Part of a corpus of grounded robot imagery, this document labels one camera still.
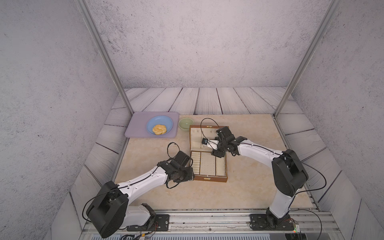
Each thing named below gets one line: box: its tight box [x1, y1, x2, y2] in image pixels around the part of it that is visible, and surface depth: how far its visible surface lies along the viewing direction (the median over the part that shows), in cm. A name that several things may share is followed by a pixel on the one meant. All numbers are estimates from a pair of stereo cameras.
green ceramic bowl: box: [178, 117, 195, 132], surface depth 113 cm
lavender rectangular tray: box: [124, 111, 180, 138], surface depth 116 cm
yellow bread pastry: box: [152, 124, 167, 135], surface depth 110 cm
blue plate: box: [146, 115, 174, 135], surface depth 117 cm
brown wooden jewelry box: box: [189, 125, 228, 183], surface depth 89 cm
